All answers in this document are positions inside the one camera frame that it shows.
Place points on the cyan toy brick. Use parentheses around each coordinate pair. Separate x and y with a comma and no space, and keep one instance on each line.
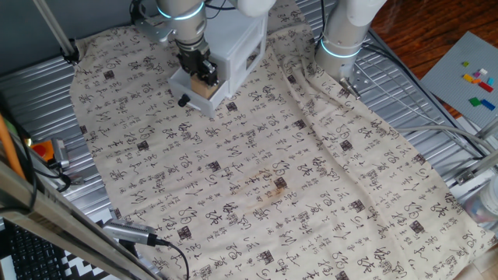
(490,81)

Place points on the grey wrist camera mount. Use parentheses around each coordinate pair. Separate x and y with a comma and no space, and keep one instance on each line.
(153,29)

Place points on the thin aluminium strut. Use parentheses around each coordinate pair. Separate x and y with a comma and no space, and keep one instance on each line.
(54,27)

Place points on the orange pole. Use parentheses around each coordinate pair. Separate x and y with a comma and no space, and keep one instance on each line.
(9,148)

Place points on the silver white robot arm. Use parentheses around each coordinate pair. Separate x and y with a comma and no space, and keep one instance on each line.
(183,27)

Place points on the calligraphy print beige cloth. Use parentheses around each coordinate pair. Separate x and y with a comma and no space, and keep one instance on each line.
(311,175)

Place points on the yellow toy brick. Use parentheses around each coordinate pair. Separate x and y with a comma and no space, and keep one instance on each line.
(468,78)

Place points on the pink toy brick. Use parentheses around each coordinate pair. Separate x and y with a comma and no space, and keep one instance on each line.
(476,74)

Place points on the black white checkerboard sheet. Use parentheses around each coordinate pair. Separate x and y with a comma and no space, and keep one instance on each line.
(78,268)

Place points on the aluminium frame bracket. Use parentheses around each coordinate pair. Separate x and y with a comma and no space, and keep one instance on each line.
(474,167)

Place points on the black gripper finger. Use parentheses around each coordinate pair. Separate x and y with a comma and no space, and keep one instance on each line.
(211,74)
(192,75)

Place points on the red emergency stop button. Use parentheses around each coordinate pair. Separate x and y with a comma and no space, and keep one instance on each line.
(41,149)

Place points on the black keyboard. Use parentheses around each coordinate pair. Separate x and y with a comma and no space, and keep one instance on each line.
(31,256)

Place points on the white plastic drawer cabinet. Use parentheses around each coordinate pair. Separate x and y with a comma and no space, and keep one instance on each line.
(237,43)

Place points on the small silver camera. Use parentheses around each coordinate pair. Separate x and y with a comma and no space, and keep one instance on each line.
(60,151)

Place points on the clear plastic bottle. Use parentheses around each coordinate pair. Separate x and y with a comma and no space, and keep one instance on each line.
(488,202)

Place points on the blue toy brick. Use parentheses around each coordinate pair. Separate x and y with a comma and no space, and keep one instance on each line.
(487,104)

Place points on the grey brick baseplate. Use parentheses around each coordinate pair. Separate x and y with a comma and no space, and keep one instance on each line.
(447,81)

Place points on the long silver camera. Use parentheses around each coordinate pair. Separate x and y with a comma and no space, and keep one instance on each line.
(128,231)

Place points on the red toy brick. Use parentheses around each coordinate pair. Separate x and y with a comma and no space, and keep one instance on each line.
(485,86)

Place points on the light wooden block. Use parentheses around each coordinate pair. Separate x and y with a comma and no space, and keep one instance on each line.
(202,91)

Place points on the orange toy brick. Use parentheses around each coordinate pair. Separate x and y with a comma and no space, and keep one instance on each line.
(476,81)

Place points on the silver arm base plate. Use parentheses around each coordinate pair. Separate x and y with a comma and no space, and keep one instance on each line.
(363,79)

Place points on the white toy brick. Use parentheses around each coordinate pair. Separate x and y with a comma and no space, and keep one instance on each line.
(483,71)

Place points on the large aluminium frame beam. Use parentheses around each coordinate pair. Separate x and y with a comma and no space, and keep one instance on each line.
(46,218)

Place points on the dark green toy brick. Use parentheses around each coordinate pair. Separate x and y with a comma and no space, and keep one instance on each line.
(474,101)

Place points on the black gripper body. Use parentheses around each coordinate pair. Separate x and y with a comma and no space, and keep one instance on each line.
(192,58)

